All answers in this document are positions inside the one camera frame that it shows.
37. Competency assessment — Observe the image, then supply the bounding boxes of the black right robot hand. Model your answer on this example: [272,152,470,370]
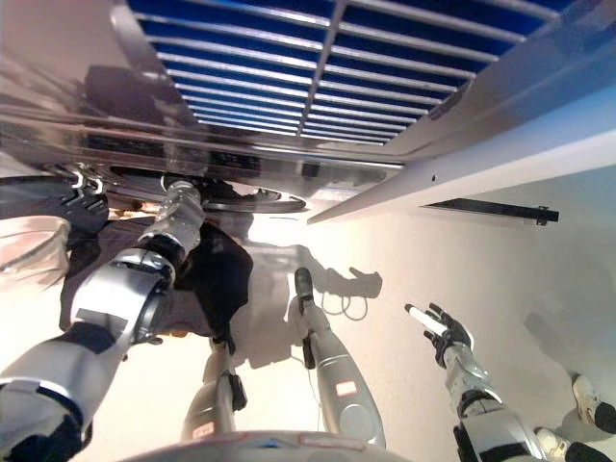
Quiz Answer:
[403,301,476,371]

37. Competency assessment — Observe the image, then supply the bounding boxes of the black garment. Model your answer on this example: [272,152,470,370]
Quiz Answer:
[59,210,255,346]

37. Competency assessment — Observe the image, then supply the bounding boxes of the dark grey front-load washing machine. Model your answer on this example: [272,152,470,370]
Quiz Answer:
[0,110,405,216]

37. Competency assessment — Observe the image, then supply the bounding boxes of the round black washing machine door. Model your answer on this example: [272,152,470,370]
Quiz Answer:
[0,173,111,291]

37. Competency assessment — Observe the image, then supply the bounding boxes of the silver right robot leg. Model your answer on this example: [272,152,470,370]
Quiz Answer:
[287,266,389,449]

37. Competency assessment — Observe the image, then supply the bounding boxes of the silver robot leg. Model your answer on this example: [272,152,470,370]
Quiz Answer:
[179,335,249,442]
[287,266,389,449]

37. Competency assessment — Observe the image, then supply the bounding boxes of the white sneaker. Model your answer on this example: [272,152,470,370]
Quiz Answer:
[571,373,603,425]
[535,426,573,459]

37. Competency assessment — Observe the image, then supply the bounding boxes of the person's black trouser leg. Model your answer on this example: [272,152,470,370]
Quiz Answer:
[593,400,616,428]
[564,439,616,462]

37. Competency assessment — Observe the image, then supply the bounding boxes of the grey robot torso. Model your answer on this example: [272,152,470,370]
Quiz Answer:
[112,428,382,462]

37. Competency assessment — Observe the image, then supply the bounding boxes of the silver left robot leg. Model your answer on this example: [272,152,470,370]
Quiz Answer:
[179,335,249,442]

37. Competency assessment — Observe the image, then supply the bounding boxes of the slatted dryer vent grille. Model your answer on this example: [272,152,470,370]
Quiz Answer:
[125,0,565,147]

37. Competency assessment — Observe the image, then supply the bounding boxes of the dark grey stacked dryer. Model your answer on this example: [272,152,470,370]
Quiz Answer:
[0,0,581,168]

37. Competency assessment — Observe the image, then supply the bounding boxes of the thin cable on floor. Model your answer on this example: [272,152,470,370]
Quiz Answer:
[319,287,371,322]

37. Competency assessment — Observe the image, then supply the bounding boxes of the black metal frame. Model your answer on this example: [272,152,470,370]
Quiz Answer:
[422,197,561,228]

